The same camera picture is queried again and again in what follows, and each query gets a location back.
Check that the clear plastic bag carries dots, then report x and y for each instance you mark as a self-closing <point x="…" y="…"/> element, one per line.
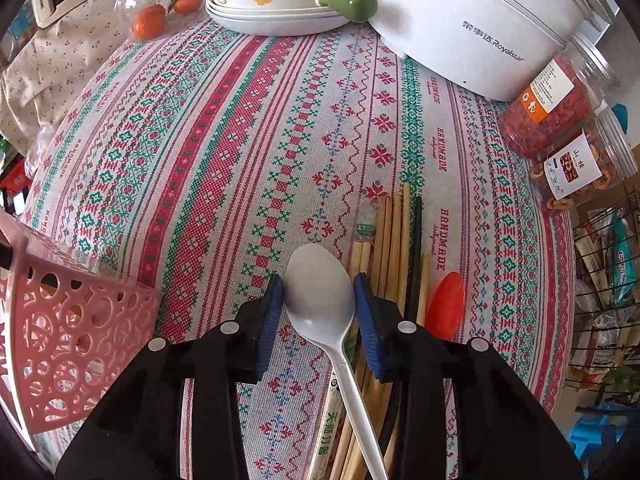
<point x="40" y="150"/>

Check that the blue plastic stool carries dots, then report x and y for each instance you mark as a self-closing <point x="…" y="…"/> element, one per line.
<point x="595" y="435"/>

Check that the white electric cooking pot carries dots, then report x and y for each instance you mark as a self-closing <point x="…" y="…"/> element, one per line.
<point x="465" y="15"/>

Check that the glass jar with bamboo lid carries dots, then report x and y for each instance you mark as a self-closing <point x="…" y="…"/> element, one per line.
<point x="125" y="0"/>

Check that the white plate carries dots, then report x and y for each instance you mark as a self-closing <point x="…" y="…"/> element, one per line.
<point x="285" y="29"/>
<point x="280" y="15"/>

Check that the teal snack packet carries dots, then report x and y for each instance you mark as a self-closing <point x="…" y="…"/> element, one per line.
<point x="625" y="260"/>

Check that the red green patterned tablecloth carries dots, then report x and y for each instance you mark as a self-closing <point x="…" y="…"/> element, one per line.
<point x="250" y="160"/>

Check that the clear jar of goji berries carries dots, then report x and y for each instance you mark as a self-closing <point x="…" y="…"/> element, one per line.
<point x="545" y="105"/>

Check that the clear jar of dried slices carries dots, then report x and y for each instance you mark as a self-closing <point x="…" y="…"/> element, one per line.
<point x="580" y="167"/>

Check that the green pear-shaped ceramic piece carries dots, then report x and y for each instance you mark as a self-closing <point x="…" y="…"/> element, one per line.
<point x="350" y="5"/>

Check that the blue plastic piece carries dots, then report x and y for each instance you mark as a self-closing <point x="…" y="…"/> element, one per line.
<point x="620" y="116"/>

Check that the pink perforated plastic basket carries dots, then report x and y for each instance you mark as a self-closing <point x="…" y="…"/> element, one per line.
<point x="75" y="340"/>

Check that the black chopstick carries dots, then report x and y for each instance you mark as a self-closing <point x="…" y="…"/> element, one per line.
<point x="416" y="240"/>

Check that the white plastic spoon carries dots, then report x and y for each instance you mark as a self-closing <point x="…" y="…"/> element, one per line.
<point x="320" y="290"/>

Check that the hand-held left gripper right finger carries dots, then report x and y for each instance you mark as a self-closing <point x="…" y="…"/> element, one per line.
<point x="367" y="315"/>

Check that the small-flower print table cover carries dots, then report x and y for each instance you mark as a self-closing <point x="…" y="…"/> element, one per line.
<point x="65" y="60"/>

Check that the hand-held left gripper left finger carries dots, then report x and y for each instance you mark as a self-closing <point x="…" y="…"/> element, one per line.
<point x="270" y="310"/>

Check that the leafy green vegetables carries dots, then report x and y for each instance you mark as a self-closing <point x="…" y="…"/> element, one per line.
<point x="617" y="379"/>

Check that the small mandarin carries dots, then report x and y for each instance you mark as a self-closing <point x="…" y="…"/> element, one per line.
<point x="149" y="22"/>
<point x="186" y="2"/>

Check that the bunch of wooden chopsticks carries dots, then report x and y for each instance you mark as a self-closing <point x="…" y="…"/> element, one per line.
<point x="392" y="240"/>

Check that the red cardboard box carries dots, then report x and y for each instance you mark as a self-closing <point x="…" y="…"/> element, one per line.
<point x="12" y="177"/>

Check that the red plastic spoon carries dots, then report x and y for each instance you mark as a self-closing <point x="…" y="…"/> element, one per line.
<point x="446" y="305"/>

